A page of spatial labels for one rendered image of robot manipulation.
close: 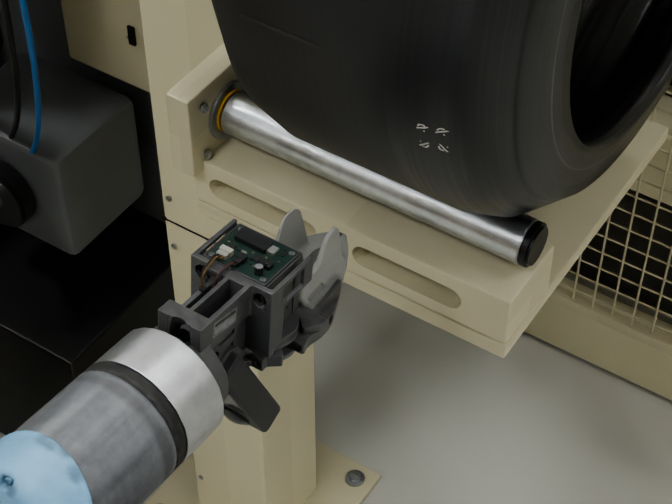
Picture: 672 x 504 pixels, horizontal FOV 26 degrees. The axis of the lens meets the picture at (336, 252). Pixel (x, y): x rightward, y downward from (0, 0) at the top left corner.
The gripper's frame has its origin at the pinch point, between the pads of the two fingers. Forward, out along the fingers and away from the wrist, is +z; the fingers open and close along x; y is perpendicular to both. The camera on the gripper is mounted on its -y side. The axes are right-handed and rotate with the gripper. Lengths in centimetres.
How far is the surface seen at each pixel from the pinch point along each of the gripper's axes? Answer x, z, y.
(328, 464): 28, 54, -94
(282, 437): 28, 39, -74
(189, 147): 25.4, 14.8, -10.0
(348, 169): 9.6, 18.5, -7.5
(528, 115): -11.5, 7.1, 14.2
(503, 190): -9.5, 9.9, 4.5
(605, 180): -7.3, 42.6, -15.4
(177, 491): 45, 37, -96
